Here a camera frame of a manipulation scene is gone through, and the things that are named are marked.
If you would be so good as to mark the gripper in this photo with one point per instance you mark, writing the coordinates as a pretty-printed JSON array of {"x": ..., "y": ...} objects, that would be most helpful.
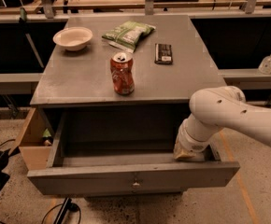
[{"x": 190, "y": 144}]

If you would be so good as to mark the grey top drawer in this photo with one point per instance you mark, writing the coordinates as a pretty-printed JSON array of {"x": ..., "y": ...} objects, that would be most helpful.
[{"x": 97, "y": 153}]

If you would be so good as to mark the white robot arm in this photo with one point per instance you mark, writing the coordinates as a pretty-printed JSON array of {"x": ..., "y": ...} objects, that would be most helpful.
[{"x": 213, "y": 109}]

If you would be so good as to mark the grey drawer cabinet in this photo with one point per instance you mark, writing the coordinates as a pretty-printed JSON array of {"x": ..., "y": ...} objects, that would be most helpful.
[{"x": 82, "y": 81}]

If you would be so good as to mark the dark chocolate bar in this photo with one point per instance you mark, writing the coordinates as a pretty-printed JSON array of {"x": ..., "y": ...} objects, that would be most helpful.
[{"x": 163, "y": 54}]

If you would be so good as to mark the red crushed soda can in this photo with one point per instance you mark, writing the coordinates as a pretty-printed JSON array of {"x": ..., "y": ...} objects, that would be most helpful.
[{"x": 121, "y": 71}]

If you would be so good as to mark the clear soap dispenser bottle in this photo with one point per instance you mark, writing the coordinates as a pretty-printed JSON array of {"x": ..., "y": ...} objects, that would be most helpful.
[{"x": 265, "y": 65}]

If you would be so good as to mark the green chip bag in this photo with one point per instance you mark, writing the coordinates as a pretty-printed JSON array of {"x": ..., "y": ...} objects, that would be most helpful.
[{"x": 127, "y": 35}]

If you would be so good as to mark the white bowl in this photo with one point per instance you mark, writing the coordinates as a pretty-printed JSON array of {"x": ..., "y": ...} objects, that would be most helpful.
[{"x": 73, "y": 38}]

